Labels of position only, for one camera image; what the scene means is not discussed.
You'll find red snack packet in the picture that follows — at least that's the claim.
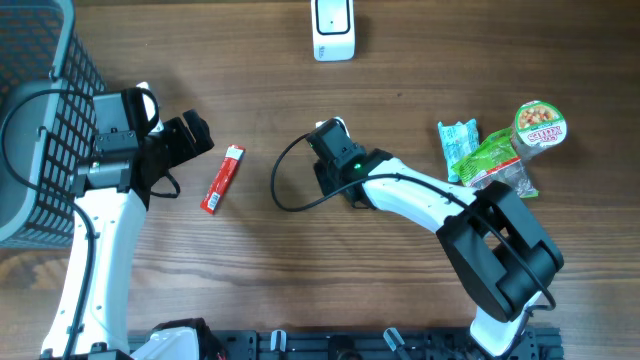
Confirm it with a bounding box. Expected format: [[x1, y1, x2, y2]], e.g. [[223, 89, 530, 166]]
[[200, 144, 246, 215]]

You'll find pale green wipes packet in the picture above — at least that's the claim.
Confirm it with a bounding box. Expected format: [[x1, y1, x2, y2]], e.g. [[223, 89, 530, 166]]
[[437, 118, 479, 183]]

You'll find green snack bag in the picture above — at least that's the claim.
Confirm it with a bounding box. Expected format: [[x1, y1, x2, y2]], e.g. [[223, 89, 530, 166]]
[[452, 128, 539, 198]]

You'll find instant noodle cup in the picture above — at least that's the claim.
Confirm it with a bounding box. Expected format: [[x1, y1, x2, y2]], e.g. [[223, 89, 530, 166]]
[[510, 100, 568, 161]]

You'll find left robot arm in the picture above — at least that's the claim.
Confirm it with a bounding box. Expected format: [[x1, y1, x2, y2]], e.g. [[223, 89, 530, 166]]
[[40, 87, 214, 359]]

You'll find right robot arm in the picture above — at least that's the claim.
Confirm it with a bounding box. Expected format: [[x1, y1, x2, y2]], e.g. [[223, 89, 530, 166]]
[[306, 118, 564, 357]]

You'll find white barcode scanner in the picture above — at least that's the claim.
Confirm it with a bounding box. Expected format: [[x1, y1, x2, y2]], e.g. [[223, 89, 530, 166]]
[[310, 0, 356, 62]]

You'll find grey plastic mesh basket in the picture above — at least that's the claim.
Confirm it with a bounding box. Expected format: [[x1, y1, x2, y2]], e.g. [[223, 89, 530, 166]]
[[1, 0, 107, 248]]

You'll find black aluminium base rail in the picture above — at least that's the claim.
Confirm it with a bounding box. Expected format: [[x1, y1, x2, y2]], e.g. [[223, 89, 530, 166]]
[[213, 326, 565, 360]]

